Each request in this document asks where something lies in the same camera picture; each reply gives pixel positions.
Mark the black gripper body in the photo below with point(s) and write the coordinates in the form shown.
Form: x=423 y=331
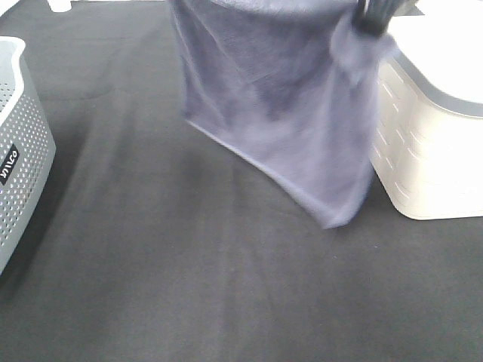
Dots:
x=372 y=17

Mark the grey microfibre towel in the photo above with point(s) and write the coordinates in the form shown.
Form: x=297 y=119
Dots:
x=290 y=87

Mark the white plastic storage basket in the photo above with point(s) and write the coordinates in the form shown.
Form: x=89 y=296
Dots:
x=427 y=151

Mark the black table cloth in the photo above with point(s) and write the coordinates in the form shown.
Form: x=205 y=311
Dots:
x=151 y=242

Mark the white cylinder object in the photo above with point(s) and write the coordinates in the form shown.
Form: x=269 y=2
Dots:
x=60 y=6

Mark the grey perforated laundry basket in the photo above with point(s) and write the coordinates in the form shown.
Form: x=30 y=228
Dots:
x=27 y=146

